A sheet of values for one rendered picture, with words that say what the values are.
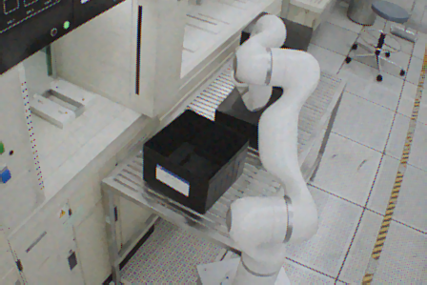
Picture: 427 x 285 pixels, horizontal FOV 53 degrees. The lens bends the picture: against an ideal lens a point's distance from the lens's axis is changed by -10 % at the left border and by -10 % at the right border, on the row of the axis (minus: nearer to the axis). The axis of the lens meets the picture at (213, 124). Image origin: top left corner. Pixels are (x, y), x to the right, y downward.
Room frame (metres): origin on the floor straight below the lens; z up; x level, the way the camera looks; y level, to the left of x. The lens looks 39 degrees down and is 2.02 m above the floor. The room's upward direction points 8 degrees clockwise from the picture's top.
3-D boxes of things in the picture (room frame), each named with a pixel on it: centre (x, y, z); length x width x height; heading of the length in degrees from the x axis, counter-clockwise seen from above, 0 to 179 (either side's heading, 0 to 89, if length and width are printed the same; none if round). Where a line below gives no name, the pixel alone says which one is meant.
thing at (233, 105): (1.62, -0.18, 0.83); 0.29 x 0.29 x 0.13; 69
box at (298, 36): (2.06, -0.25, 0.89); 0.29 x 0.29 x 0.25; 69
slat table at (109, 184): (1.63, -0.15, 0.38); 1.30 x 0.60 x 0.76; 157
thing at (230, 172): (1.25, 0.05, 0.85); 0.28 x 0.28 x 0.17; 62
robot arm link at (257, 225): (0.76, -0.16, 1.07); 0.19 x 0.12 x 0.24; 99
